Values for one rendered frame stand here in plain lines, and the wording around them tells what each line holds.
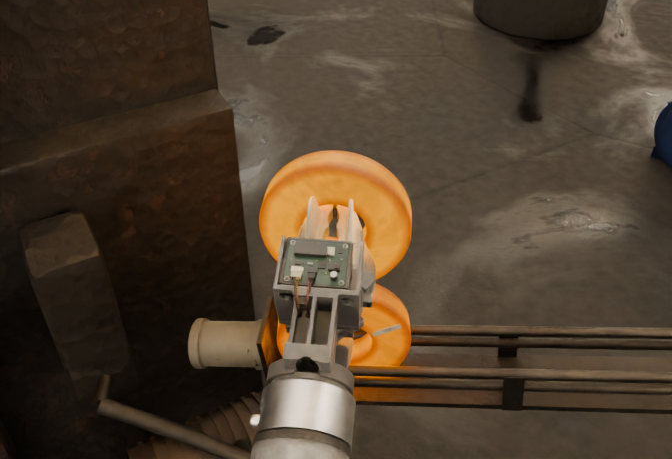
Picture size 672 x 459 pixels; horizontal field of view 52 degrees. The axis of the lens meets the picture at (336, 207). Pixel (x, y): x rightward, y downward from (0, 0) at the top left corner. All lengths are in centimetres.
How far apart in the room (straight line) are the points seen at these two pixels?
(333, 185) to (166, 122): 29
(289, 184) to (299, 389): 21
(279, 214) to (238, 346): 20
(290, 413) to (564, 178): 188
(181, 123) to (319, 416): 46
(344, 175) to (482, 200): 154
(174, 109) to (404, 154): 151
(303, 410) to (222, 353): 32
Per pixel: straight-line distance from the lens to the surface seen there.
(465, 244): 201
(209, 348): 84
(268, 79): 277
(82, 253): 82
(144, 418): 92
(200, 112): 89
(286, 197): 68
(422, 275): 190
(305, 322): 58
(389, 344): 81
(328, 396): 54
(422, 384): 82
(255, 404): 98
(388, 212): 68
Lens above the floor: 132
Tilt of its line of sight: 39 degrees down
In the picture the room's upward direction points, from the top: straight up
